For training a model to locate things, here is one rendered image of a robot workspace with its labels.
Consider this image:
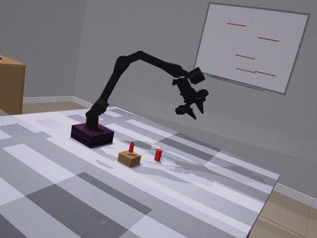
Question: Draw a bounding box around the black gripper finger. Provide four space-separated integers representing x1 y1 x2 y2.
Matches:
196 103 204 114
187 108 196 119

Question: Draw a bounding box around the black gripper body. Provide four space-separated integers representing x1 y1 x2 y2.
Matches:
175 87 194 115

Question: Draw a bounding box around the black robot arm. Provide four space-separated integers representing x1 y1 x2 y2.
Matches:
83 51 207 130

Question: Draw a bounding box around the dark red marker cap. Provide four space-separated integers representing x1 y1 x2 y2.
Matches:
154 149 162 162

